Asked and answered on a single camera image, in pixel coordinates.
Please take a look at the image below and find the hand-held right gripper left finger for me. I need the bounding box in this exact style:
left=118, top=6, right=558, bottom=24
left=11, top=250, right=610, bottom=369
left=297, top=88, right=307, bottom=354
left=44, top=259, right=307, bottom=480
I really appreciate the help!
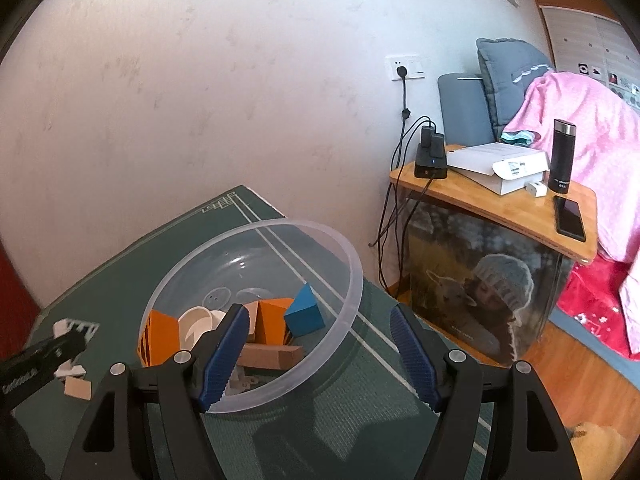
left=60, top=302, right=251, bottom=480

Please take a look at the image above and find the red printed bedsheet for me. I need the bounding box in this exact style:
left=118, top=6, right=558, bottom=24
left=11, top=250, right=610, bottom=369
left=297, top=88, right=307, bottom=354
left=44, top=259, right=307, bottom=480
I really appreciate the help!
left=555, top=255, right=640, bottom=361

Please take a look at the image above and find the white charger plug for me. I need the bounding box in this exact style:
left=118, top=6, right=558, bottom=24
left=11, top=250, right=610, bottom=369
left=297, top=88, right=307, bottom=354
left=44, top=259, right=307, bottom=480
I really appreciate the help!
left=52, top=317, right=101, bottom=348

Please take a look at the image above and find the black smartphone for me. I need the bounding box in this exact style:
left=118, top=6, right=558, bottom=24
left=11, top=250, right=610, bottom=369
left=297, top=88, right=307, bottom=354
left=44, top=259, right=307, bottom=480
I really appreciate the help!
left=552, top=195, right=587, bottom=242

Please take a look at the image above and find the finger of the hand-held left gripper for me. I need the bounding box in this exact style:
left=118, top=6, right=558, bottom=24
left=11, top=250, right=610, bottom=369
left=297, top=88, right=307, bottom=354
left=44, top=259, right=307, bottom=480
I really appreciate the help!
left=29, top=335, right=86, bottom=369

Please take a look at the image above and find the pink blanket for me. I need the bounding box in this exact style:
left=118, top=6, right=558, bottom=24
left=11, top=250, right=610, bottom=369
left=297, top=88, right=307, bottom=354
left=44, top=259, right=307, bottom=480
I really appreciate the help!
left=501, top=71, right=640, bottom=263

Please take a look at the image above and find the printed photo panel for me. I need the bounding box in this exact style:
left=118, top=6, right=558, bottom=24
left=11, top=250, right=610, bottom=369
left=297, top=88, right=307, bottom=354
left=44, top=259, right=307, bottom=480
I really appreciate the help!
left=400, top=195, right=573, bottom=367

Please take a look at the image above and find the grey pillow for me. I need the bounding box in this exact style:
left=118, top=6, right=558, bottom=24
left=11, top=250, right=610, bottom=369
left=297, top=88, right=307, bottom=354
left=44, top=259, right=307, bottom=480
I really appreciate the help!
left=475, top=37, right=556, bottom=142

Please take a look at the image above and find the black battery charger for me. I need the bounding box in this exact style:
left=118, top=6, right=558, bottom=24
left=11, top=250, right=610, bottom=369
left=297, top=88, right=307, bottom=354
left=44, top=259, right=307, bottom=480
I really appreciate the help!
left=414, top=127, right=449, bottom=181

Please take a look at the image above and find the blue wooden block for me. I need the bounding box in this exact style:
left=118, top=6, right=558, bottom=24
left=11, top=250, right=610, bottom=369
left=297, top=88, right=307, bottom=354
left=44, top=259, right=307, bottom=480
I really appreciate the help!
left=283, top=282, right=327, bottom=336

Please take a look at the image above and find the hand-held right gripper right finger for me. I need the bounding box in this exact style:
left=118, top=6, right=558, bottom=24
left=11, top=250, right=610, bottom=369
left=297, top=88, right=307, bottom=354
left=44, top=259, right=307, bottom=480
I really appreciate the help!
left=389, top=304, right=581, bottom=480

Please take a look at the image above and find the white cardboard box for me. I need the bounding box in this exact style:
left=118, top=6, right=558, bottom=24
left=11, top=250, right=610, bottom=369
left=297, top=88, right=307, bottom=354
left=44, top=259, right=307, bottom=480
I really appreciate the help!
left=446, top=142, right=551, bottom=196

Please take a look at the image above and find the small white-topped cardboard box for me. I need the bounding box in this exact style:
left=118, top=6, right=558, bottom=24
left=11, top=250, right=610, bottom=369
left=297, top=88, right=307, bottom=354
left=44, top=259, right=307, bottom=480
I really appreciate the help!
left=55, top=362, right=93, bottom=401

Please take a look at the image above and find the white wall socket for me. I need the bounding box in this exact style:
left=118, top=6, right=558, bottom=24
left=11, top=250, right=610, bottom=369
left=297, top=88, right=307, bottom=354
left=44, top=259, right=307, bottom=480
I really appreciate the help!
left=385, top=54, right=426, bottom=82

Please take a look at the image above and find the orange striped box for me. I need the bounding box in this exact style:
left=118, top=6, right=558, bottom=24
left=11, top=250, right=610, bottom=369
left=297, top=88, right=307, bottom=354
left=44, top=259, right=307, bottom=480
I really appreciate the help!
left=136, top=309, right=182, bottom=368

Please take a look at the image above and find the black thermos bottle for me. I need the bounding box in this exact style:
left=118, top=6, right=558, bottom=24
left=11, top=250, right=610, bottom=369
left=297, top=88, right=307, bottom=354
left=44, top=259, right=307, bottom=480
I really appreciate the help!
left=547, top=119, right=576, bottom=196

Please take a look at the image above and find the clear plastic bowl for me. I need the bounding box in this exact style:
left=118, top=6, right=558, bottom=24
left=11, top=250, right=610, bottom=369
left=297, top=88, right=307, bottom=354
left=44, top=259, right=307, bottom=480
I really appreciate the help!
left=137, top=218, right=364, bottom=415

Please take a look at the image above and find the red quilted blanket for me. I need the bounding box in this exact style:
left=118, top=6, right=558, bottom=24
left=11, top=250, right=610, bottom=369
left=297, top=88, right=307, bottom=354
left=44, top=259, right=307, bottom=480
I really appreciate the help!
left=0, top=245, right=41, bottom=341

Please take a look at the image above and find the yellow cloth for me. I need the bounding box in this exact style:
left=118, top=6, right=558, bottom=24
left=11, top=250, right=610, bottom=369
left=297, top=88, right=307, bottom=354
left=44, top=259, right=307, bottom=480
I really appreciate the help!
left=565, top=420, right=631, bottom=480

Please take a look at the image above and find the white plastic piece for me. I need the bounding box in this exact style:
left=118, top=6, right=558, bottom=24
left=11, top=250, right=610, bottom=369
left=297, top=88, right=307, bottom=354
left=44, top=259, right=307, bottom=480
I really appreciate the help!
left=225, top=367, right=263, bottom=398

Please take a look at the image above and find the black hanging cable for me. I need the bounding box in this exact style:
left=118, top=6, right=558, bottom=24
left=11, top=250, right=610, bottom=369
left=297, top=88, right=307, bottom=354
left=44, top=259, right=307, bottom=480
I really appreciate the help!
left=369, top=175, right=432, bottom=291

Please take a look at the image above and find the wooden side table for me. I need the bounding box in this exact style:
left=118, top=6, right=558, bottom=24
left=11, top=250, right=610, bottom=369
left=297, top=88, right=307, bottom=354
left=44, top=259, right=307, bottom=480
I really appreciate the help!
left=389, top=152, right=599, bottom=266

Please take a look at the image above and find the white wardrobe door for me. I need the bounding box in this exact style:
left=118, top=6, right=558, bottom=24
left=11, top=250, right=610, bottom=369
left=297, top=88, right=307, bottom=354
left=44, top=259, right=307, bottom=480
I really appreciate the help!
left=520, top=0, right=640, bottom=111

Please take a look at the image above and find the black plug cable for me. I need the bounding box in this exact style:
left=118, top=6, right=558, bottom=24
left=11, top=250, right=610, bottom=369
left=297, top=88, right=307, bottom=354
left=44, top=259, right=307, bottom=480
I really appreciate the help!
left=390, top=64, right=435, bottom=171

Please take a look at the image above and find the tan wooden rectangular block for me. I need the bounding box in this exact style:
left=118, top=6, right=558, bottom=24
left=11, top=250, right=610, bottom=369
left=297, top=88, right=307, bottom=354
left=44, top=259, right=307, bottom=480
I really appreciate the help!
left=235, top=342, right=305, bottom=372

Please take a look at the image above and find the teal striped cloth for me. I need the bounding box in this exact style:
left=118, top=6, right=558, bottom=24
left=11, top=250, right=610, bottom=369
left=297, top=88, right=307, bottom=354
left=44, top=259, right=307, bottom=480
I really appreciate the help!
left=502, top=130, right=543, bottom=147

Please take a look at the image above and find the orange cardboard box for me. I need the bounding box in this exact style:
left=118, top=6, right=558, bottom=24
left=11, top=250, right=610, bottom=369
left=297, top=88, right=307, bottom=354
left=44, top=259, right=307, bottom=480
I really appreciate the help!
left=255, top=297, right=297, bottom=346

